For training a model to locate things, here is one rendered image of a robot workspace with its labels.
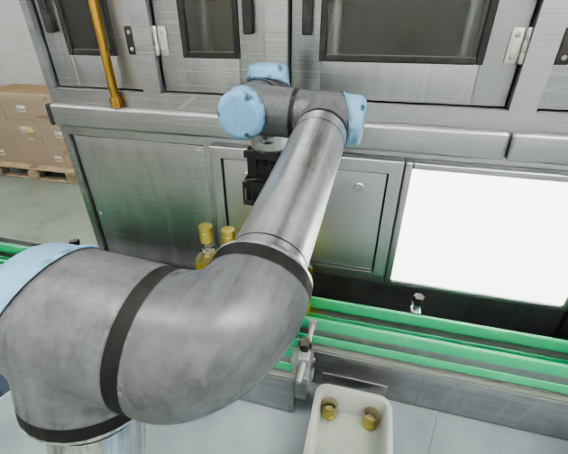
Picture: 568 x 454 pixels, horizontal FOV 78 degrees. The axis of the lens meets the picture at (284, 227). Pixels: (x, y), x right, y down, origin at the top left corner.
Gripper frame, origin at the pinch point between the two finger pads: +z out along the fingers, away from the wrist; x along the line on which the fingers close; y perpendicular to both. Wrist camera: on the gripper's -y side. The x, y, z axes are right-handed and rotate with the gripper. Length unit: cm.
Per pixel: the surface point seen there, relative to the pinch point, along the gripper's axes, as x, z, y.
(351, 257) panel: -13.2, 12.2, -15.3
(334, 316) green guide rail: -4.0, 25.6, -13.0
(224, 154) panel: -11.9, -13.5, 17.9
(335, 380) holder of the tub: 5.9, 37.7, -15.9
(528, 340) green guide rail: -5, 22, -58
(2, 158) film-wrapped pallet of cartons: -226, 96, 411
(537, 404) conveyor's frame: 4, 31, -60
